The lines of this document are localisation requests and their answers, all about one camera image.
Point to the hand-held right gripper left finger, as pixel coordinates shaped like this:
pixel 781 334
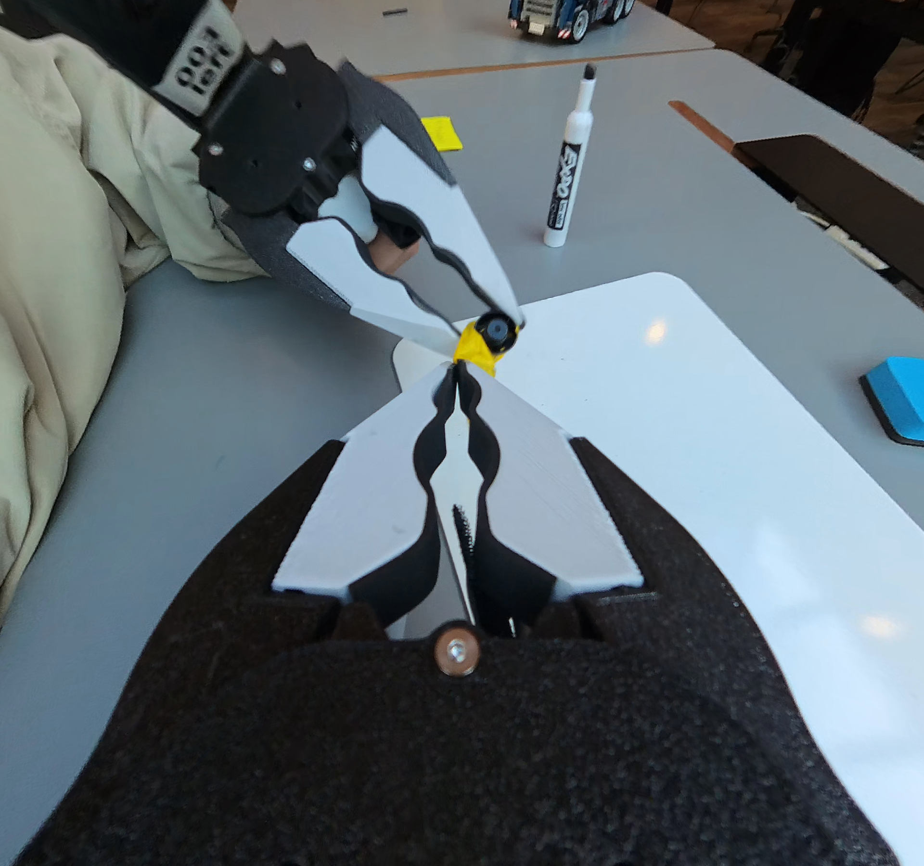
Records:
pixel 346 519

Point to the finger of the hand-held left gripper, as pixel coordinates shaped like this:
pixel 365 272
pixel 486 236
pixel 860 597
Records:
pixel 346 274
pixel 440 216

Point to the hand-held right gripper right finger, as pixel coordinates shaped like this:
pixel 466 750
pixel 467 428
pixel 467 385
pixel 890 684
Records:
pixel 563 519

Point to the black marker cap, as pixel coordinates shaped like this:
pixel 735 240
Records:
pixel 496 332

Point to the white dry-erase marker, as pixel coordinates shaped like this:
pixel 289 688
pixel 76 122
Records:
pixel 567 173

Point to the yellow tape strip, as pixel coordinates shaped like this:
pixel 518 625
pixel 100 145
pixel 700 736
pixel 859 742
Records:
pixel 473 355

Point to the small white dry-erase board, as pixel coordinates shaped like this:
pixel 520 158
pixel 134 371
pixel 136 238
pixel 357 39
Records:
pixel 722 519

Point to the blue board eraser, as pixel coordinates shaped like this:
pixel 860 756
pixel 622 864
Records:
pixel 899 396

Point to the person's left forearm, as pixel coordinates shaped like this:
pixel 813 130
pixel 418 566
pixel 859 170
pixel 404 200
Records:
pixel 144 180

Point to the person's left hand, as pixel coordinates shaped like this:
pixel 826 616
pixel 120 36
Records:
pixel 393 257

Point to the yellow sticky note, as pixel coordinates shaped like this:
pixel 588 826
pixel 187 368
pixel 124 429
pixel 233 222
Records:
pixel 442 133

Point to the beige jacket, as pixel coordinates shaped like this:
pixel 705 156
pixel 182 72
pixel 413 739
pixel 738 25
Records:
pixel 50 411

